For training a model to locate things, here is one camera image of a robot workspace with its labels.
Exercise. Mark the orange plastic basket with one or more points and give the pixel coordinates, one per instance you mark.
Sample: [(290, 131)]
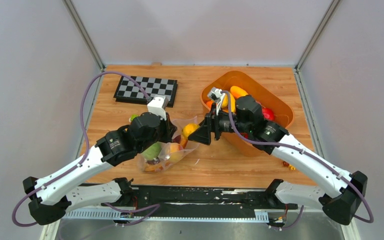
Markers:
[(283, 113)]

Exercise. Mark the red toy apple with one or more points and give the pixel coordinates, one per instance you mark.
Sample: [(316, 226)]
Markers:
[(268, 114)]

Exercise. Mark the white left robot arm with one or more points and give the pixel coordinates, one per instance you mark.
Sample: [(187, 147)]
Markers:
[(53, 196)]

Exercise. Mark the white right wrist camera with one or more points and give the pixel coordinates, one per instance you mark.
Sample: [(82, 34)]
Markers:
[(216, 95)]

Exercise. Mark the red green brick car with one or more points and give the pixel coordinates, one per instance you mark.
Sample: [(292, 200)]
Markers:
[(132, 117)]

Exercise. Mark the green toy cabbage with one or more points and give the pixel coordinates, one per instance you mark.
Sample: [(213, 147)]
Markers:
[(152, 152)]

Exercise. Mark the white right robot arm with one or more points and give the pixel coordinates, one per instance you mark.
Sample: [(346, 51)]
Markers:
[(339, 193)]

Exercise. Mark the black white checkerboard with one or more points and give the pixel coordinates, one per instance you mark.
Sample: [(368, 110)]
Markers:
[(128, 92)]

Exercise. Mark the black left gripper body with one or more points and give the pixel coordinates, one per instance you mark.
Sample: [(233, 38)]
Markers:
[(163, 135)]

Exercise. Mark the yellow brick toy car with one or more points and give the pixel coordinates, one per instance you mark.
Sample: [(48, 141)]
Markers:
[(288, 165)]

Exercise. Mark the orange toy fruit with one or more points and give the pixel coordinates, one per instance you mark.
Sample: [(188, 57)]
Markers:
[(209, 104)]

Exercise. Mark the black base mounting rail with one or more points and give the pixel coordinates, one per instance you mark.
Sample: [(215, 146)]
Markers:
[(202, 202)]

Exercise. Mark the orange toy sausage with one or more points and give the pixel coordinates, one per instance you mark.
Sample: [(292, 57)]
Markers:
[(160, 163)]

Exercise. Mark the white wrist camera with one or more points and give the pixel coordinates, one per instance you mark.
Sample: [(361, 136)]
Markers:
[(157, 106), (216, 95)]

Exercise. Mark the clear zip top bag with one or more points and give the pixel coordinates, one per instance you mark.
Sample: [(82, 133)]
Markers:
[(190, 147)]

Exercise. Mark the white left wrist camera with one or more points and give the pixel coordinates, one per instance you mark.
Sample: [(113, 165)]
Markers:
[(157, 106)]

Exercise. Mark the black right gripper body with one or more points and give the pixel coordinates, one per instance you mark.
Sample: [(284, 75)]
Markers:
[(219, 123)]

